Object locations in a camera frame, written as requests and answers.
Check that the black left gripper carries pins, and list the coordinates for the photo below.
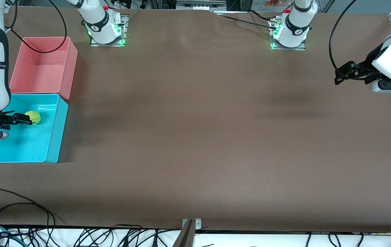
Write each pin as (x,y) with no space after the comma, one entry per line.
(373,56)

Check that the yellow-green tennis ball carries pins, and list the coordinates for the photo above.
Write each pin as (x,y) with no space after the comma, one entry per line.
(35,117)

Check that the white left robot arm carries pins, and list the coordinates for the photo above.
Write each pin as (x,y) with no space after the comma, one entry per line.
(296,27)

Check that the blue plastic bin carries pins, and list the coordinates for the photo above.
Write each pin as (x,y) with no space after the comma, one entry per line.
(24,144)

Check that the pink plastic bin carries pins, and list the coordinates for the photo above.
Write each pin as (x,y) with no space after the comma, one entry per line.
(44,68)

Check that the orange items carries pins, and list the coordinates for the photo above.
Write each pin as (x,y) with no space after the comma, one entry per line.
(276,3)

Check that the grey metal device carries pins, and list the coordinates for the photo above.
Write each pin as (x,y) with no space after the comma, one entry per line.
(200,4)

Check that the grey metal bar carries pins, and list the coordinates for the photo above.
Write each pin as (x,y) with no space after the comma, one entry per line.
(185,236)

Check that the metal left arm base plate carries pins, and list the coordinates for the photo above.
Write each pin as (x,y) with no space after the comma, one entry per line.
(288,48)

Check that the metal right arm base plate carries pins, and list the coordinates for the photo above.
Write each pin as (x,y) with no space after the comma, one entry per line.
(106,44)

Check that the small metal table bracket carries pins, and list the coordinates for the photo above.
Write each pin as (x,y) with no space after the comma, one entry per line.
(197,223)

